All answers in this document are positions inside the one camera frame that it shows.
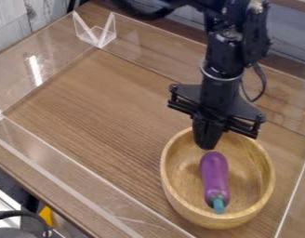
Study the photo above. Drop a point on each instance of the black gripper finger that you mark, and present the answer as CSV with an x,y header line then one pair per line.
x,y
216,128
199,128

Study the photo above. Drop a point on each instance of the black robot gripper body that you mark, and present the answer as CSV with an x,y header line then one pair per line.
x,y
216,100

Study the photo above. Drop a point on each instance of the purple toy eggplant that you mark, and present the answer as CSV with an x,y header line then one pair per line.
x,y
213,166

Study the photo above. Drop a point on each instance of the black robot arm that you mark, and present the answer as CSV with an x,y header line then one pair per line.
x,y
238,40

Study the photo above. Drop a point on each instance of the brown wooden bowl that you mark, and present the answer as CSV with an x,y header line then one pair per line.
x,y
251,173

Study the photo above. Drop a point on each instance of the yellow black device corner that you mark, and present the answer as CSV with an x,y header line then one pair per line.
x,y
57,223

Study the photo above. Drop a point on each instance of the clear acrylic corner bracket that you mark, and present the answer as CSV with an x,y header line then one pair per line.
x,y
96,36

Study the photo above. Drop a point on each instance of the clear acrylic tray wall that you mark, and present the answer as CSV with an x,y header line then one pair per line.
x,y
84,197

